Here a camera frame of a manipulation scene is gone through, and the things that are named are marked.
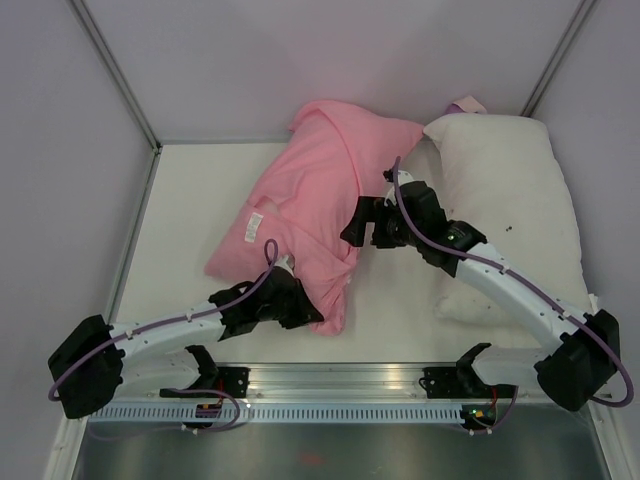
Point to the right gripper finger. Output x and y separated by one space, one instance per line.
368 210
387 234

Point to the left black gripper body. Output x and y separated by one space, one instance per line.
292 311

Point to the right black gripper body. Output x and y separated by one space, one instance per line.
392 215

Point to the pink pillowcase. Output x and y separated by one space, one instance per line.
337 153

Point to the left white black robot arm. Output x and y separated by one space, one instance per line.
99 362

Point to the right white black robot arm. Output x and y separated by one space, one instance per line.
578 352

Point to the large white bare pillow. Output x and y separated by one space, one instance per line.
499 174

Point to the pink purple cloth behind pillow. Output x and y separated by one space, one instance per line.
467 104

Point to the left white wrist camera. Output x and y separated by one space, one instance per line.
287 263

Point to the aluminium mounting rail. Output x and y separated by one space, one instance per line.
289 382

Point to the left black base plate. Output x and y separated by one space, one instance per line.
233 380

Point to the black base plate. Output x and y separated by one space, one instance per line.
233 380
449 382

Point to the white slotted cable duct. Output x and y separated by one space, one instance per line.
422 413

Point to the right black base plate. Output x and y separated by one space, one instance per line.
449 382

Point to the right aluminium corner post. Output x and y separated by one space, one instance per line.
577 23

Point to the aluminium corner post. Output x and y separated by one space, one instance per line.
99 43
577 23

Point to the left aluminium corner post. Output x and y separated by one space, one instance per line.
99 43

